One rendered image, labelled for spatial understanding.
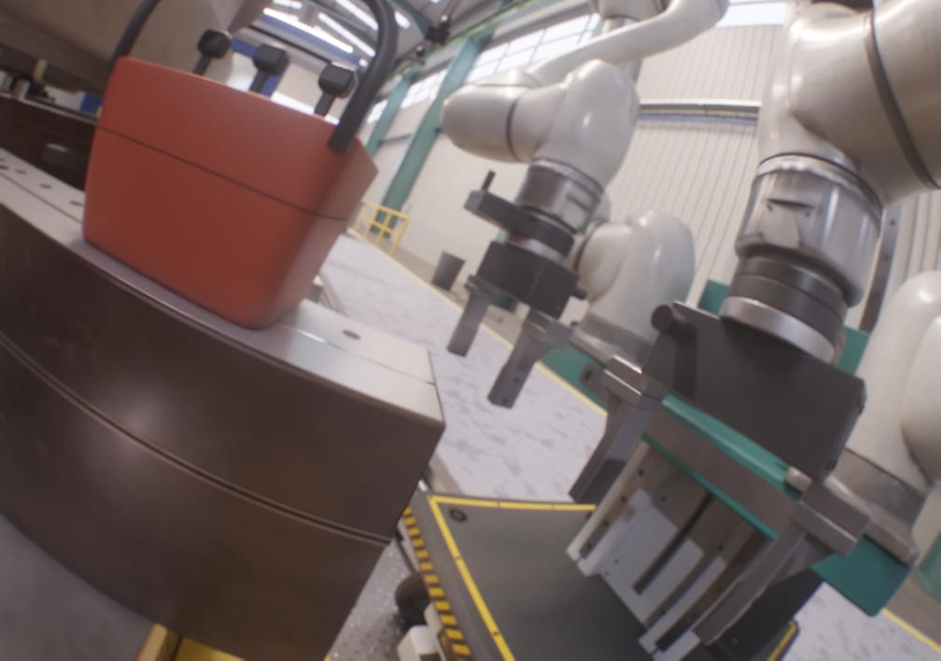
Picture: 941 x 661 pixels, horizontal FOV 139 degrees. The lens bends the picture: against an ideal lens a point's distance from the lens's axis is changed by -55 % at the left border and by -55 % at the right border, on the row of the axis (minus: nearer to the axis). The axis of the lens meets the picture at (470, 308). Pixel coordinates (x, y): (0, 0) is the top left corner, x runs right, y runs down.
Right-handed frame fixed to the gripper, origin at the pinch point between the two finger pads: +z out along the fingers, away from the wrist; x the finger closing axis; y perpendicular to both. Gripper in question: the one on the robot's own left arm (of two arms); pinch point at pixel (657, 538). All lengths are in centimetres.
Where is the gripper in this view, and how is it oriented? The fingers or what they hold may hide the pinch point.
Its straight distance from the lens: 25.9
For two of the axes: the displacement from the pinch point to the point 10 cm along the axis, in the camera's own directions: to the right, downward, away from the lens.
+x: 3.6, 2.8, -8.9
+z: -4.2, 9.0, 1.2
